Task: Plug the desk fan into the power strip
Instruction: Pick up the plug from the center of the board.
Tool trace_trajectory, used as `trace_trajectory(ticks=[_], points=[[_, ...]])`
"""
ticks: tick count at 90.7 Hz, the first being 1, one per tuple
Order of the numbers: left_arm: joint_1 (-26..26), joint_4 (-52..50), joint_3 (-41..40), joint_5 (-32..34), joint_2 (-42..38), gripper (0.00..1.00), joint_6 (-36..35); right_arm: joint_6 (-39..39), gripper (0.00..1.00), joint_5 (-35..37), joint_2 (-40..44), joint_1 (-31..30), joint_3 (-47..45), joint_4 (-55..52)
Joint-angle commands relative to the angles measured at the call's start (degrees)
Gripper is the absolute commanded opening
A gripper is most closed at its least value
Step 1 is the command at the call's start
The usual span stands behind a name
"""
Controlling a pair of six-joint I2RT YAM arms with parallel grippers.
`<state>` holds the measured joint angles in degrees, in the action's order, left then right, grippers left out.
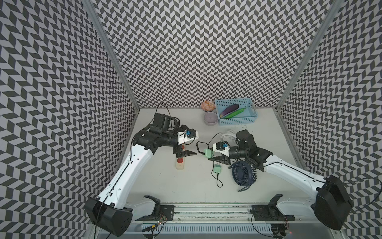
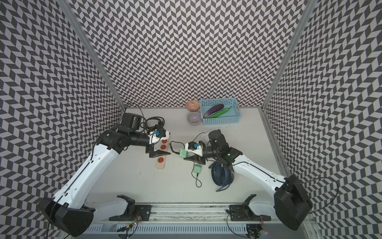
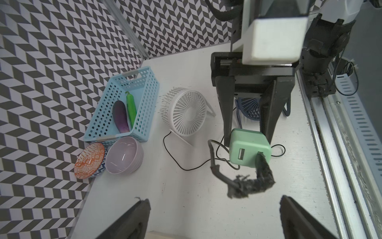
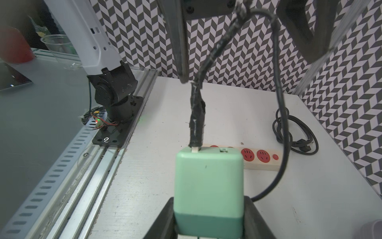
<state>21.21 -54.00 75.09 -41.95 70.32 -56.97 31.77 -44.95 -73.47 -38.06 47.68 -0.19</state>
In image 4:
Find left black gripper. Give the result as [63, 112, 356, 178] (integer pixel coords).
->
[157, 0, 339, 84]

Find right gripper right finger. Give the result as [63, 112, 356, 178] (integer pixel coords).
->
[242, 196, 276, 239]

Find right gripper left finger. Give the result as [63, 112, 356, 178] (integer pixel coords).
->
[143, 197, 178, 239]

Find green power adapter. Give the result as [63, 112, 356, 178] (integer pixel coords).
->
[174, 147, 244, 239]

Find cream power strip red sockets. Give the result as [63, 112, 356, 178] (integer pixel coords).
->
[203, 143, 283, 171]

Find black cable of adapter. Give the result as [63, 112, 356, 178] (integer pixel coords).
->
[187, 0, 292, 203]

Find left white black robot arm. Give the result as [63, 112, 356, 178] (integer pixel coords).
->
[46, 1, 338, 111]

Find lilac plastic bowl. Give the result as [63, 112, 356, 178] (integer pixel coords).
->
[354, 220, 382, 239]

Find clear plastic cup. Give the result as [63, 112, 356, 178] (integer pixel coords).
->
[40, 34, 82, 70]

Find black power strip cord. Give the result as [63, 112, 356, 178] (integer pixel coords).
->
[272, 107, 319, 156]

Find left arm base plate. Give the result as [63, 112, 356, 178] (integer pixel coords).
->
[92, 96, 144, 147]

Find aluminium front rail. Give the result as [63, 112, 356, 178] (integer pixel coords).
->
[0, 68, 159, 239]

